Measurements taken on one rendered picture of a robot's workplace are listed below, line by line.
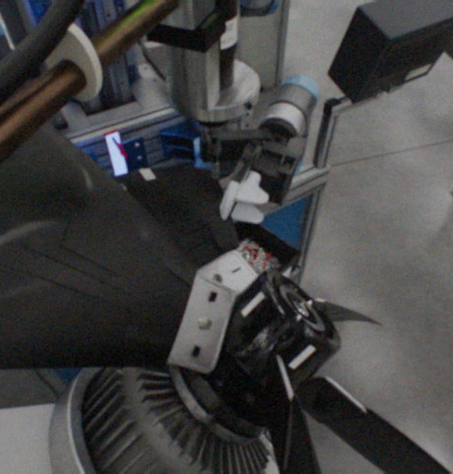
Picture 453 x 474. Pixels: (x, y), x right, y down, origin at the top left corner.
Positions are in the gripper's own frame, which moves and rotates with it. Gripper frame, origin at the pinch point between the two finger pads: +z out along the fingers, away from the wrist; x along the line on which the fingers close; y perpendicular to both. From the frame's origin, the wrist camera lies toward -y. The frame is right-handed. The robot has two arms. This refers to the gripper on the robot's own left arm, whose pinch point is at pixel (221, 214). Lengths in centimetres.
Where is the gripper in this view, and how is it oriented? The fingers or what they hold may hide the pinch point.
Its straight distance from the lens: 61.7
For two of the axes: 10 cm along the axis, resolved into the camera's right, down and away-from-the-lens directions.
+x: -1.0, 6.0, 8.0
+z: -3.7, 7.2, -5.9
